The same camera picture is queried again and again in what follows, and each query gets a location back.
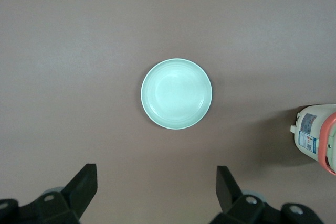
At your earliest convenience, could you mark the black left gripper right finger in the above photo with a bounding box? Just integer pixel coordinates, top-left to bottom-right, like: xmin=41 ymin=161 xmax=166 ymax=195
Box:
xmin=209 ymin=165 xmax=324 ymax=224

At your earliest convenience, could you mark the pale green round plate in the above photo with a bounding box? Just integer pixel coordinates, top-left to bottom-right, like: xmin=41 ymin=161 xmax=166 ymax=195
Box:
xmin=140 ymin=58 xmax=213 ymax=131

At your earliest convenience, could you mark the brown table cover mat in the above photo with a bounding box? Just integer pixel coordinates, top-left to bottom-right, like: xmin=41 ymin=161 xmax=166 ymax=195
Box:
xmin=0 ymin=0 xmax=336 ymax=224

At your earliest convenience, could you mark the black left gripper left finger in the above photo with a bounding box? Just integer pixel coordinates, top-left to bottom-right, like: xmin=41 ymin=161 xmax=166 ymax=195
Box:
xmin=0 ymin=163 xmax=98 ymax=224

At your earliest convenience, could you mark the cream rice cooker, coral handle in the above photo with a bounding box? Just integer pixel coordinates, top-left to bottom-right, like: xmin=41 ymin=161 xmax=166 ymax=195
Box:
xmin=290 ymin=104 xmax=336 ymax=176

